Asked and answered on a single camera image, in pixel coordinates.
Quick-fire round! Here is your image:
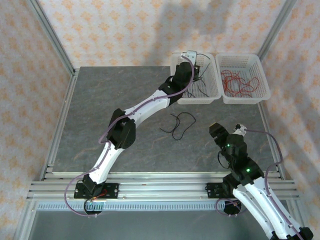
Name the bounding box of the thin red cable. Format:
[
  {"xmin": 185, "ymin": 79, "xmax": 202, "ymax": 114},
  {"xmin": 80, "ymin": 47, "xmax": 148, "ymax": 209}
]
[
  {"xmin": 221, "ymin": 69, "xmax": 241, "ymax": 96},
  {"xmin": 223, "ymin": 71, "xmax": 248, "ymax": 92},
  {"xmin": 234, "ymin": 76, "xmax": 261, "ymax": 99}
]

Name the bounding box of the tangle of red and black wires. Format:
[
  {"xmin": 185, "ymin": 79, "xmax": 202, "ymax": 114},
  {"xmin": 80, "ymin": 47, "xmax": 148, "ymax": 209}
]
[{"xmin": 223, "ymin": 79, "xmax": 253, "ymax": 99}]

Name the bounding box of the white perforated plastic basket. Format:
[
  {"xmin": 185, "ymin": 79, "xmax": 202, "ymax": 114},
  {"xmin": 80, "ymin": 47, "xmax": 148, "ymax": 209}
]
[
  {"xmin": 215, "ymin": 52, "xmax": 272, "ymax": 105},
  {"xmin": 169, "ymin": 52, "xmax": 223, "ymax": 105}
]

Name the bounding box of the grey metal lower panel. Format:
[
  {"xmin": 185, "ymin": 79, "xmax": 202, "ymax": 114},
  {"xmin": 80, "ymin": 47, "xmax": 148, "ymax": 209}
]
[{"xmin": 24, "ymin": 209, "xmax": 301, "ymax": 240}]

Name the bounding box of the aluminium table side rail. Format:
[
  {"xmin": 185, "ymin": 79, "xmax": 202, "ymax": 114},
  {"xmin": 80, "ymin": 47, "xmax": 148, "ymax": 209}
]
[
  {"xmin": 257, "ymin": 101, "xmax": 287, "ymax": 180},
  {"xmin": 43, "ymin": 68, "xmax": 80, "ymax": 180}
]

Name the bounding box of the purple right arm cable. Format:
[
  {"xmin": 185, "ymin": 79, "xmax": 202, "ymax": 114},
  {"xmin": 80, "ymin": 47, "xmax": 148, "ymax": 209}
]
[{"xmin": 215, "ymin": 128, "xmax": 305, "ymax": 240}]

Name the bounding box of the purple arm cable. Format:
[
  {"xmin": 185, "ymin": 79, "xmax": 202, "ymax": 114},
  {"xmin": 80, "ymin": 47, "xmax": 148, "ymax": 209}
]
[
  {"xmin": 64, "ymin": 55, "xmax": 196, "ymax": 218},
  {"xmin": 215, "ymin": 128, "xmax": 305, "ymax": 240}
]

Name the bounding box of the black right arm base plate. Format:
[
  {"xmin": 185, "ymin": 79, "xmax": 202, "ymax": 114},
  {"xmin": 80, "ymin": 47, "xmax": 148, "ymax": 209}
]
[{"xmin": 205, "ymin": 182, "xmax": 251, "ymax": 200}]

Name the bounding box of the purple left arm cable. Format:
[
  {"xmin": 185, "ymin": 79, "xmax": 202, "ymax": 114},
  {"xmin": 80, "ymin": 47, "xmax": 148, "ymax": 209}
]
[{"xmin": 64, "ymin": 55, "xmax": 196, "ymax": 218}]

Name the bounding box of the black round cable port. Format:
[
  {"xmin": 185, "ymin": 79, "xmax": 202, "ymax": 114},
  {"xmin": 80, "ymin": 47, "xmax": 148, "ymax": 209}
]
[
  {"xmin": 83, "ymin": 199, "xmax": 105, "ymax": 217},
  {"xmin": 223, "ymin": 198, "xmax": 252, "ymax": 217}
]

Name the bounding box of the aluminium mounting rail beam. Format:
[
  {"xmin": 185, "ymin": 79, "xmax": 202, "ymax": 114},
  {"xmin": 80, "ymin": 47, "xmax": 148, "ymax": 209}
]
[{"xmin": 28, "ymin": 172, "xmax": 300, "ymax": 201}]

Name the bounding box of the aluminium frame leg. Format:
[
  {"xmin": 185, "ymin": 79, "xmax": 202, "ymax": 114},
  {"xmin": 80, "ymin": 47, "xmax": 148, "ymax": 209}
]
[
  {"xmin": 13, "ymin": 199, "xmax": 38, "ymax": 240},
  {"xmin": 286, "ymin": 199, "xmax": 310, "ymax": 230}
]

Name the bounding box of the aluminium frame post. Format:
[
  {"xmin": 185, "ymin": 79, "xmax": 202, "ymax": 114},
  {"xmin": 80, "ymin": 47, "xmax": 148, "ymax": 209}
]
[
  {"xmin": 256, "ymin": 0, "xmax": 298, "ymax": 59},
  {"xmin": 26, "ymin": 0, "xmax": 77, "ymax": 76}
]

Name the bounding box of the grey slotted cable duct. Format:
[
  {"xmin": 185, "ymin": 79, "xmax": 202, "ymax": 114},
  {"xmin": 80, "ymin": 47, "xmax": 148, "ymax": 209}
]
[{"xmin": 36, "ymin": 201, "xmax": 251, "ymax": 211}]

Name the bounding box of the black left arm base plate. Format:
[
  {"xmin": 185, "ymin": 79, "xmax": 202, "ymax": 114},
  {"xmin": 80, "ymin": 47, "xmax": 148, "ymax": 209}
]
[{"xmin": 74, "ymin": 183, "xmax": 120, "ymax": 200}]

